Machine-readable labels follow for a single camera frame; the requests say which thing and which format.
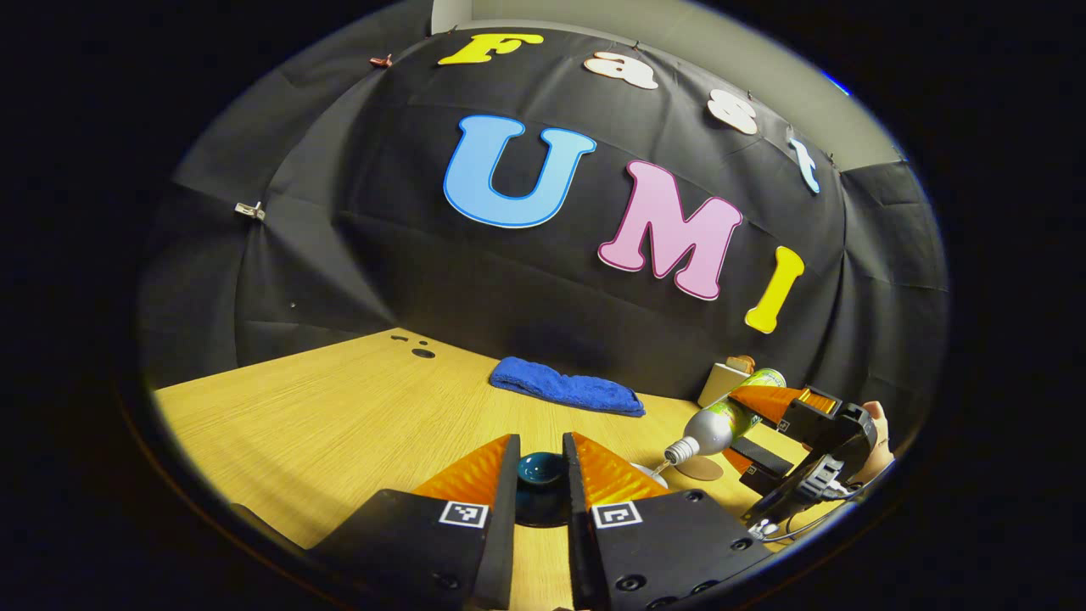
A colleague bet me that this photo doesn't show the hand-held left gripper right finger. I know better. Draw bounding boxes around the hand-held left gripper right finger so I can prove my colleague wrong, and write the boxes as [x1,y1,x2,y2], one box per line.
[562,432,773,611]

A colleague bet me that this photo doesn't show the white toaster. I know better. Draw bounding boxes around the white toaster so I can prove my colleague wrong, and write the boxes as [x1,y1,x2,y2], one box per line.
[697,362,752,408]

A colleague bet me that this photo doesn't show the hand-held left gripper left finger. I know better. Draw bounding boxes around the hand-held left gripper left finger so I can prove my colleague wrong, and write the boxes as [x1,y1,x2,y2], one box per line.
[310,434,522,611]

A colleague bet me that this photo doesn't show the silver green label water bottle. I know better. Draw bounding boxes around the silver green label water bottle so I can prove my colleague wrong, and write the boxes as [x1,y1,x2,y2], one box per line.
[663,367,787,467]

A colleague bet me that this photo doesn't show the blue folded towel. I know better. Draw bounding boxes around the blue folded towel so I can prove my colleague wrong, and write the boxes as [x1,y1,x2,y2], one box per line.
[489,356,647,418]

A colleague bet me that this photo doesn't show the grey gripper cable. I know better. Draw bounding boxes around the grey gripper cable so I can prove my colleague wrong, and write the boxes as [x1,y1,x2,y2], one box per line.
[751,462,896,544]

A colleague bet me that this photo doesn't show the black backdrop cloth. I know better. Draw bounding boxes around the black backdrop cloth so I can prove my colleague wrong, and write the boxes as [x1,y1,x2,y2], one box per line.
[136,25,949,425]

